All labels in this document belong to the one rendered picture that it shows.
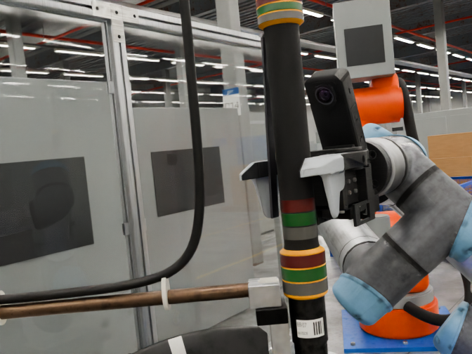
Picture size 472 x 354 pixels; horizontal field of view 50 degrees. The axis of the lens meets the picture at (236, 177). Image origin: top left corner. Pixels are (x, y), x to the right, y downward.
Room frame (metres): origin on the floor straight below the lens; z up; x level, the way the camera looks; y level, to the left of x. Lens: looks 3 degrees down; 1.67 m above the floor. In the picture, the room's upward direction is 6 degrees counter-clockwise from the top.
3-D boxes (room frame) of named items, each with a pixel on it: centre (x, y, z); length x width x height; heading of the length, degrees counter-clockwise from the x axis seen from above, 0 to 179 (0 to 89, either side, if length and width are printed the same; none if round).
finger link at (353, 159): (0.51, -0.11, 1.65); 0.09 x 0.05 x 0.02; 158
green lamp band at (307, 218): (0.48, -0.06, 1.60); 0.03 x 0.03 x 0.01
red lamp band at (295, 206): (0.48, -0.06, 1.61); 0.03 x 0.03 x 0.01
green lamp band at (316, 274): (0.48, -0.06, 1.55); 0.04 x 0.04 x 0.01
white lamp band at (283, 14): (0.48, -0.06, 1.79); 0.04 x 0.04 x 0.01
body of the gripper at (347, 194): (0.58, -0.12, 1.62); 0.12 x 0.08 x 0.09; 143
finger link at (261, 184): (0.51, -0.03, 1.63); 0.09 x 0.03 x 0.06; 129
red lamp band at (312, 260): (0.48, -0.06, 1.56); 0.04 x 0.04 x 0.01
